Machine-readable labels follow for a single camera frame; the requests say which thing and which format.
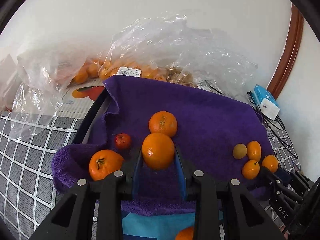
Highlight purple towel on tray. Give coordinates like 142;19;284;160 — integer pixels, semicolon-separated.
51;74;275;217

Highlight small red apple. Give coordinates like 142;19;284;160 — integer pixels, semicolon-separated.
114;133;131;151

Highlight yellow-green round fruit back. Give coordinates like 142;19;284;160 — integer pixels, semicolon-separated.
233;144;247;159

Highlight fruit print box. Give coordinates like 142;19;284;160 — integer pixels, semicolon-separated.
57;79;105;119

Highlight black cables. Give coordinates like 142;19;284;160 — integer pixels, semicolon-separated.
246;90;302;173

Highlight small orange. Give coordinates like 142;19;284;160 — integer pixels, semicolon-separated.
261;155;279;173
175;226;194;240
142;133;175;170

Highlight blue white tissue pack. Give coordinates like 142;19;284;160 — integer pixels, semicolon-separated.
252;85;280;121

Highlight large clear plastic bag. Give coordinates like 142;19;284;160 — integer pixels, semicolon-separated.
100;15;257;102

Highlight large orange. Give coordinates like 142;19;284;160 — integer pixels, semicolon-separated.
88;150;125;181
148;111;178;138

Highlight small clear plastic bag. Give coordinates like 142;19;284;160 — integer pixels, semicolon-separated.
9;46;87;141

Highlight white plastic bag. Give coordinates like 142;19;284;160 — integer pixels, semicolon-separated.
0;54;22;112

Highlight oval orange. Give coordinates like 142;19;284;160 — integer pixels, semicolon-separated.
247;141;262;162

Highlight black tray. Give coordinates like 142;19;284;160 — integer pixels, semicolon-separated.
72;89;110;144

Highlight brown wooden door frame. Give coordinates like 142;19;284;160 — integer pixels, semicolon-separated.
267;3;304;99

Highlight bagged oranges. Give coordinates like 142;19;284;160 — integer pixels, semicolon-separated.
72;58;168;84

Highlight grey checked tablecloth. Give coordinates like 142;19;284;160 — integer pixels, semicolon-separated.
1;112;82;239

